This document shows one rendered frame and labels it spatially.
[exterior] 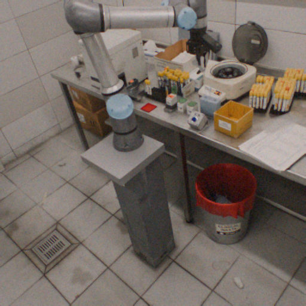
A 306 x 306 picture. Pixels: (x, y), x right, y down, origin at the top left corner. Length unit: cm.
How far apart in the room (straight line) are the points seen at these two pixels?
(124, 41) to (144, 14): 70
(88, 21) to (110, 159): 59
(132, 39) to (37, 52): 136
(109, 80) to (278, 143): 80
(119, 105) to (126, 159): 25
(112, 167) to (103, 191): 124
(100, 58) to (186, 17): 40
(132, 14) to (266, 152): 79
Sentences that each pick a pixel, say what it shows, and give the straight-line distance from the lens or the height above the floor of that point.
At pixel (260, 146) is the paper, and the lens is 152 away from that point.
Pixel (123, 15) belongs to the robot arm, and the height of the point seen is 149.
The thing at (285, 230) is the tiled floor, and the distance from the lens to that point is 234.
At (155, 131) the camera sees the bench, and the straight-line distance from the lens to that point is 270.
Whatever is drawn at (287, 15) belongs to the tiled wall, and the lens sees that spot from 194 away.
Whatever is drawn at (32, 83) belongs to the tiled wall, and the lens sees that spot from 323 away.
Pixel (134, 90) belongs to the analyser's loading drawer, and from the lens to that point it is 195.
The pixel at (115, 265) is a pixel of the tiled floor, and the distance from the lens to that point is 224.
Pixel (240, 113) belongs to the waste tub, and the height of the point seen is 92.
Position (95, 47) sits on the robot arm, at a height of 136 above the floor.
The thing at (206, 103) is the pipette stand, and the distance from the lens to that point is 169.
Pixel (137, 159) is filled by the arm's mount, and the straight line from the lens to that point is 145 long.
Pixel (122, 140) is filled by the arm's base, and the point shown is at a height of 97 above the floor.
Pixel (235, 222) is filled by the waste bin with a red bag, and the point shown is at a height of 25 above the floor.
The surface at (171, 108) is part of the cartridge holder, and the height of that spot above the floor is 89.
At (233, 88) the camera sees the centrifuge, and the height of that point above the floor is 96.
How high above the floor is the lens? 186
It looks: 40 degrees down
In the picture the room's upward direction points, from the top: 11 degrees counter-clockwise
